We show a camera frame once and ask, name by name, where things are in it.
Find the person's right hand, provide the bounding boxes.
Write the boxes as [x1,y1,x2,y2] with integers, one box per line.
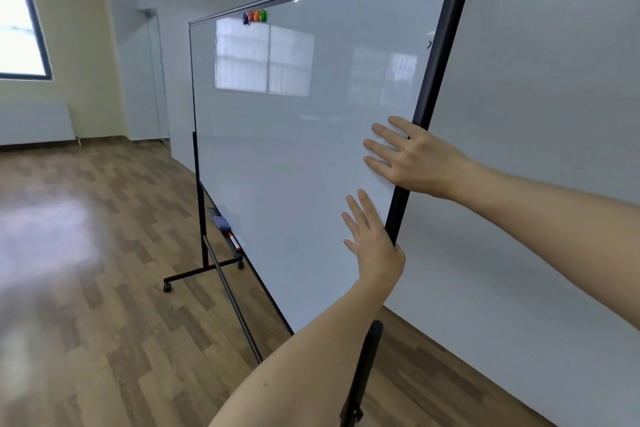
[363,115,473,201]

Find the white wall radiator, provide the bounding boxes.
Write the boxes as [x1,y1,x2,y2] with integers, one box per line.
[0,101,81,147]

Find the dark-framed window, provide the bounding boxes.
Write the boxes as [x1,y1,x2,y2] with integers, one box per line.
[0,0,53,81]

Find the person's left forearm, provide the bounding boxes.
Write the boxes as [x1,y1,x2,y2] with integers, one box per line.
[209,276,397,427]

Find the person's right forearm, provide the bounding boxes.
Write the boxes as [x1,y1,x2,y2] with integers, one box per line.
[449,160,640,332]

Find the person's left hand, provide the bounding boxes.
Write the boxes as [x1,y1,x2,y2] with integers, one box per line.
[341,189,406,288]

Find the black-framed whiteboard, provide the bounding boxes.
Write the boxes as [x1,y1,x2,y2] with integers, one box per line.
[163,0,482,427]

